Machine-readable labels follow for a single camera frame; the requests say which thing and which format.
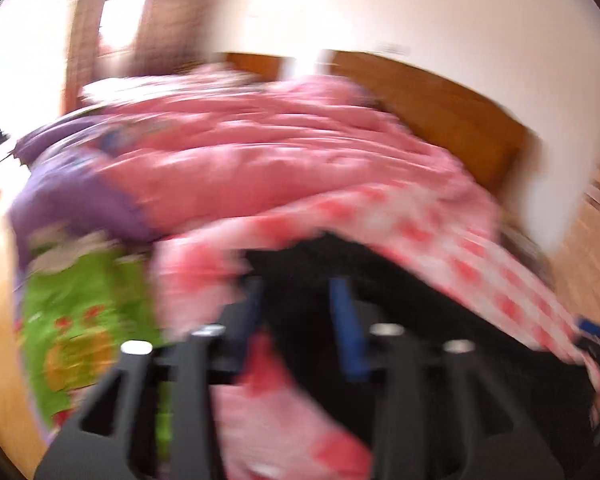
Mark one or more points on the pink checked bedsheet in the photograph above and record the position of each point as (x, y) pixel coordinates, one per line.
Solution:
(420, 225)

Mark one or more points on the bright window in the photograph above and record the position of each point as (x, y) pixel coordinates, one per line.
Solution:
(125, 0)

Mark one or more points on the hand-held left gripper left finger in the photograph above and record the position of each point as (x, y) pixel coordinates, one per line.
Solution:
(247, 320)

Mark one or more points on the wooden headboard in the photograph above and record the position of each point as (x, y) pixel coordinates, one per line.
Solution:
(445, 105)

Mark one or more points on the dark red curtain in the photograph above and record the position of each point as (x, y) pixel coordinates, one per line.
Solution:
(175, 15)

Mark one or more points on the purple blanket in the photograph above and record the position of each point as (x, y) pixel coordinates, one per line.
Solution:
(75, 190)

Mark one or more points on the green printed cloth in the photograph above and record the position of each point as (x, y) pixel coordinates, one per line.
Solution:
(85, 320)

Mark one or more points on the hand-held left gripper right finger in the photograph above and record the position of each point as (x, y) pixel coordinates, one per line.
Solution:
(347, 330)

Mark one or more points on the white wall switch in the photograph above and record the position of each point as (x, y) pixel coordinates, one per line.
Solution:
(395, 49)

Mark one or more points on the black pants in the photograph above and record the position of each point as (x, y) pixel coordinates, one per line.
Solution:
(430, 305)

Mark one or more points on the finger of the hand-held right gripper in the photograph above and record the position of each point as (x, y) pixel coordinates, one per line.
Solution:
(597, 340)

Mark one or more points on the pink quilt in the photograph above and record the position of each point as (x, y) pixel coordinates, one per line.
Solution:
(255, 160)

